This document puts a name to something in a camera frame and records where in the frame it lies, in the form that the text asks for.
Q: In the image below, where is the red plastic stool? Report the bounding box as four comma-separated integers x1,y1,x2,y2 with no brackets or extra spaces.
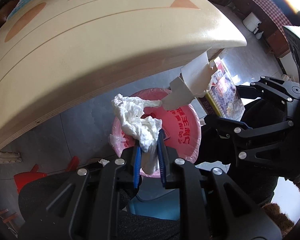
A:
14,156,79,193

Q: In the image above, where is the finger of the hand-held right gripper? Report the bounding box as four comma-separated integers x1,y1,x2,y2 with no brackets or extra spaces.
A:
236,76,300,105
205,115,295,167

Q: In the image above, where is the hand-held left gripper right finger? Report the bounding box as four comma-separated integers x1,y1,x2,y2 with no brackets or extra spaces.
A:
157,130,282,240

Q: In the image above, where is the black monitor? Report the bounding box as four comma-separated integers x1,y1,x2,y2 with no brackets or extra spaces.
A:
270,0,300,27

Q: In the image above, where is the blue plastic stool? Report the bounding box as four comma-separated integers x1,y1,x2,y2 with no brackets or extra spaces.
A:
127,175,183,220

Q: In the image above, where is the red checked cloth table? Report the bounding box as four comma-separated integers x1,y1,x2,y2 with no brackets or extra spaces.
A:
241,0,300,55

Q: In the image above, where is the purple printed cardboard box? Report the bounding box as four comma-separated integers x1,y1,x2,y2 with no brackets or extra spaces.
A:
163,52,245,120

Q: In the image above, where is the pink bag lined bin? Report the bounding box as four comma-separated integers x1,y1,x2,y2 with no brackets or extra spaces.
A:
109,87,203,178

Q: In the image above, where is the white round appliance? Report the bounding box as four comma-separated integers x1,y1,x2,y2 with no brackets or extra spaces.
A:
243,12,259,32

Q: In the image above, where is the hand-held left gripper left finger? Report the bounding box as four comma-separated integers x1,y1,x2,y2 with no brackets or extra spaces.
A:
18,142,143,240

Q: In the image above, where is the brown leather sofa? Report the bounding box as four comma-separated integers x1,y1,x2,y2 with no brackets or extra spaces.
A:
0,0,21,32

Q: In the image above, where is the brown furry rug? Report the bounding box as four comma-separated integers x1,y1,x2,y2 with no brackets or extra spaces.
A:
262,177,300,233

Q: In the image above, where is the small white jug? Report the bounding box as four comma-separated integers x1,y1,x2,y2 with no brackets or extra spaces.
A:
255,22,264,39

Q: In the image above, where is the white tissue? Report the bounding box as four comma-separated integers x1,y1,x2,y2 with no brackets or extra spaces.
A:
111,94,165,174

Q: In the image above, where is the small wooden stool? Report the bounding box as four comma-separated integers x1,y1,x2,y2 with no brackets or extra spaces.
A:
0,210,18,230

